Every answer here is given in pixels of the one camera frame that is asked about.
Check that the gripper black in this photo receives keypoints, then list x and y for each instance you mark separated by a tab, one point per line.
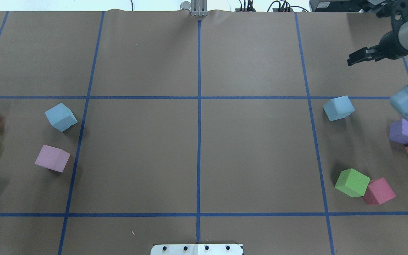
389	43

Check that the light blue foam block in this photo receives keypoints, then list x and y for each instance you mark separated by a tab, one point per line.
338	108
61	117

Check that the purple foam block right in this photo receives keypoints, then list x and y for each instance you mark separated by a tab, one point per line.
399	131

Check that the green foam block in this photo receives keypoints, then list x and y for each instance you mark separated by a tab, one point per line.
352	183

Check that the red-pink foam block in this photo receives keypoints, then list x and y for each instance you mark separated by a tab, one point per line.
378	192

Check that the light pink foam block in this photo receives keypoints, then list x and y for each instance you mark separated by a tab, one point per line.
52	158

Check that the aluminium frame post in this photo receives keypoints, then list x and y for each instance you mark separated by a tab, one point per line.
199	8

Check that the white camera stand base plate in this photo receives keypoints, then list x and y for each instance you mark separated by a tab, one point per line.
198	249

